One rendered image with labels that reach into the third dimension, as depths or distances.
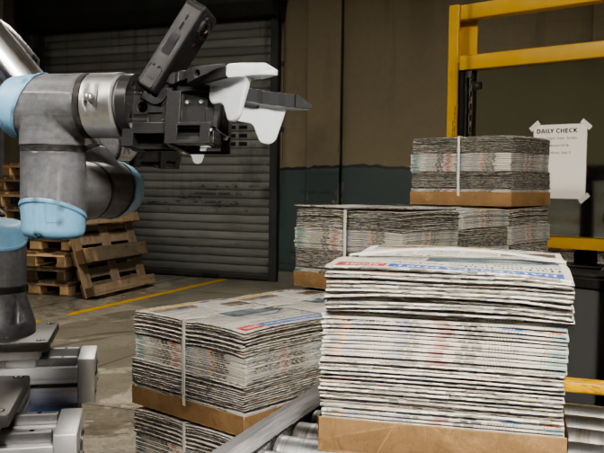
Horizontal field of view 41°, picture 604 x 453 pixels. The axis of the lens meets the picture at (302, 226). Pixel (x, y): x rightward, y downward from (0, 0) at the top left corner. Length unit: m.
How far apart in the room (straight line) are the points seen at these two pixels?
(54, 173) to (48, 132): 0.05
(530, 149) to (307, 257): 0.86
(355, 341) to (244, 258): 8.54
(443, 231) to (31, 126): 1.49
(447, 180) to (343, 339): 1.78
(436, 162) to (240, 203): 6.87
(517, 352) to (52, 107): 0.59
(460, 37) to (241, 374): 2.11
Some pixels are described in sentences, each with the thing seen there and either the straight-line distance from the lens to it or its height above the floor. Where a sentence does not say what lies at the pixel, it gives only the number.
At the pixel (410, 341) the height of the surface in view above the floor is 0.95.
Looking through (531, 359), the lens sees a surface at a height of 0.94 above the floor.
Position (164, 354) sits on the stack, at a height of 0.74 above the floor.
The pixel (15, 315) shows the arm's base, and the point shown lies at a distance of 1.72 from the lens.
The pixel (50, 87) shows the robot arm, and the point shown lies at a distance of 0.97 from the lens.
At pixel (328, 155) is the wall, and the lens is 9.02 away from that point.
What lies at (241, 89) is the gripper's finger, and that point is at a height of 1.22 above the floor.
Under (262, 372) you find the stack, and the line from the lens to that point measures 1.73.
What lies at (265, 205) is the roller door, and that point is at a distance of 9.35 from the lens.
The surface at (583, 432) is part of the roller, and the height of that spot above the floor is 0.80.
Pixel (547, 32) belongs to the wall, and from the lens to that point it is 8.74.
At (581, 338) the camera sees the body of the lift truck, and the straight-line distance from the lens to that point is 3.29.
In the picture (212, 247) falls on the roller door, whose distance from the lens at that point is 9.69.
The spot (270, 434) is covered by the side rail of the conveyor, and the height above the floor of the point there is 0.80.
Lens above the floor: 1.13
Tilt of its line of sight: 3 degrees down
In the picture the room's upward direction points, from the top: 1 degrees clockwise
